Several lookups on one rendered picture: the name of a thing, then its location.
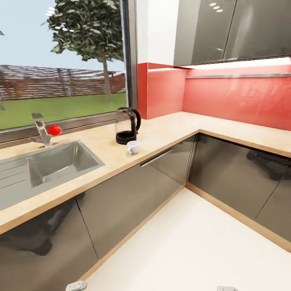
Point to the electric kettle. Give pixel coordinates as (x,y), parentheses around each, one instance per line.
(126,125)

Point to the cabinet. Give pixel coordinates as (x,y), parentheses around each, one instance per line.
(252,181)
(223,30)
(57,247)

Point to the countertop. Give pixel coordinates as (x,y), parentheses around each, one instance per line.
(265,138)
(154,136)

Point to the coffee cup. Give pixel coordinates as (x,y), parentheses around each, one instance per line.
(133,147)

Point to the drop in sink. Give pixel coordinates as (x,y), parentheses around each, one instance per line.
(30,174)

